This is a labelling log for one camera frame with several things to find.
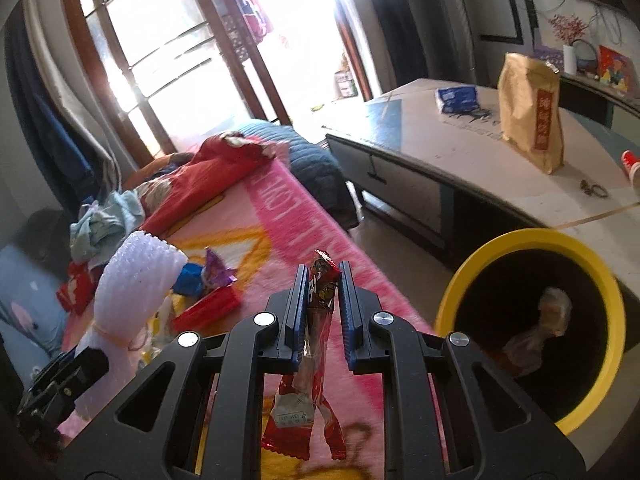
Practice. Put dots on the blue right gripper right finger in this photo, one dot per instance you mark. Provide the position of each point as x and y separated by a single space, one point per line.
351 319

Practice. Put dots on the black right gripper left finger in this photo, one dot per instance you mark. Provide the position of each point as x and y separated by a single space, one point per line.
295 322

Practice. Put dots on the red snack wrapper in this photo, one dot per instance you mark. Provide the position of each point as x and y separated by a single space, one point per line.
300 396

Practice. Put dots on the white plastic trash bag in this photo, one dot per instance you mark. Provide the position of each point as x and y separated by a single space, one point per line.
522 354

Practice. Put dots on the yellow rimmed black trash bin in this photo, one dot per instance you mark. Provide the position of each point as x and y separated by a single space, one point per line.
494 296

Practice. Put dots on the red flat box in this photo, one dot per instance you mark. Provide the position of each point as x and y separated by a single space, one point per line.
207 311

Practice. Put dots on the purple candy wrapper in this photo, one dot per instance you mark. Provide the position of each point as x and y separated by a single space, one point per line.
215 274

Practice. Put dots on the pink patterned blanket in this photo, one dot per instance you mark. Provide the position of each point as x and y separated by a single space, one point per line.
191 405

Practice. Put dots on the blue crumpled wrapper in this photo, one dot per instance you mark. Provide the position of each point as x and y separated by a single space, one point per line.
189 282

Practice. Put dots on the dark blue cushion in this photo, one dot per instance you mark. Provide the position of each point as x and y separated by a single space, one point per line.
315 168

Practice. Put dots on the white coffee table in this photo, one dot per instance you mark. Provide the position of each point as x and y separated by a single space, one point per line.
461 184

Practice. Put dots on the white foam net sleeve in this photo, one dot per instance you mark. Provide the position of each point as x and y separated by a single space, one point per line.
131 289

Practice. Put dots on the red blanket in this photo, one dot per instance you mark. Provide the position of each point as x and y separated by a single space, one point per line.
220 162

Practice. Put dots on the light blue cloth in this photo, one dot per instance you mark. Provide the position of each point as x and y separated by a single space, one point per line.
102 227

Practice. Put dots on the blue snack packet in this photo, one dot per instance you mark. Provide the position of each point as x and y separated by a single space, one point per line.
457 100

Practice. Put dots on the small dark trinket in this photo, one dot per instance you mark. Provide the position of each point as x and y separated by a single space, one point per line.
586 187

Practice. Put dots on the brown paper bag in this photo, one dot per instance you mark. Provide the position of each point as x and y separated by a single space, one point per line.
528 96

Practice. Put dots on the wooden framed window door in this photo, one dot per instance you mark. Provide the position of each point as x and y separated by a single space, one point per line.
171 72

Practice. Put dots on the red paper cup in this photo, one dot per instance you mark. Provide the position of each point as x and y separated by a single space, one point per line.
631 164

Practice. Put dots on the white black tv cabinet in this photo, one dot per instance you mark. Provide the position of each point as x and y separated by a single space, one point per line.
608 107

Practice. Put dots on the round dark ornament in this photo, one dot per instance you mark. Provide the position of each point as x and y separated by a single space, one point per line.
586 58

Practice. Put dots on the colourful framed picture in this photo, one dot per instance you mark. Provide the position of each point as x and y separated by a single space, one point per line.
616 70

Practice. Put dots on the white vase red flowers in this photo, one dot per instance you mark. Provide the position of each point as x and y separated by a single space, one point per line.
568 29

